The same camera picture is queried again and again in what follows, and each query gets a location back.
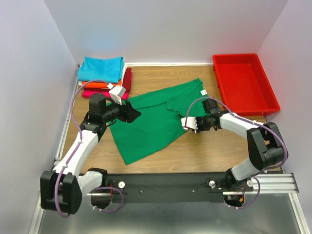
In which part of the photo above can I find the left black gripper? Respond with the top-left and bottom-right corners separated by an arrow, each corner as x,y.
102,96 -> 142,124

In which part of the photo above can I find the green t shirt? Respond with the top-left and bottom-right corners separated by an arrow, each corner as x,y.
111,78 -> 205,165

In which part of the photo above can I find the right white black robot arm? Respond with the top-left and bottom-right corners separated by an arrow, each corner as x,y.
195,97 -> 288,191

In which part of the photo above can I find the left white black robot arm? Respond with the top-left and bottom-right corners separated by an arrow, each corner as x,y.
40,94 -> 141,218

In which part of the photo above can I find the folded dark red t shirt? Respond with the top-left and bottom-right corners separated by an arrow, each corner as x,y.
118,68 -> 133,93

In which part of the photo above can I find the folded cyan t shirt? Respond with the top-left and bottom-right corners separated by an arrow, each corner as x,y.
77,57 -> 124,83

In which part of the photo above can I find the folded orange t shirt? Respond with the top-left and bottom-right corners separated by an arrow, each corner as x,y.
81,80 -> 122,89

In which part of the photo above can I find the folded pink t shirt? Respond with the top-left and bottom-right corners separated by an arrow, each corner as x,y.
81,89 -> 129,100

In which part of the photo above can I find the red plastic bin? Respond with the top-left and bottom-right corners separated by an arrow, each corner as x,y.
213,54 -> 280,117

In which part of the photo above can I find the folded white t shirt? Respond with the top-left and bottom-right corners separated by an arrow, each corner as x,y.
85,65 -> 127,90

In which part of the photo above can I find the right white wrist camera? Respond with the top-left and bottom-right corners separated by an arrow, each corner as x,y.
181,117 -> 198,130

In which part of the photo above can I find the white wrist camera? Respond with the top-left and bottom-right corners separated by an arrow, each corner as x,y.
181,117 -> 198,130
108,83 -> 126,105

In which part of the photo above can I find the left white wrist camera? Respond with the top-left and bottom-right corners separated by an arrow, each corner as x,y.
108,83 -> 126,105

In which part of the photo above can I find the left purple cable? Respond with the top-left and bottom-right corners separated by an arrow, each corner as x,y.
55,79 -> 125,218

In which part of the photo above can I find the purple cable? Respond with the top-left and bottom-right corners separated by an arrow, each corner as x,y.
55,79 -> 125,218
185,97 -> 289,210

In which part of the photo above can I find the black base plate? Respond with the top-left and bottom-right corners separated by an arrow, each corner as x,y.
91,172 -> 254,209

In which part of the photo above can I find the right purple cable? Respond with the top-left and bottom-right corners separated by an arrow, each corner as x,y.
185,97 -> 289,210

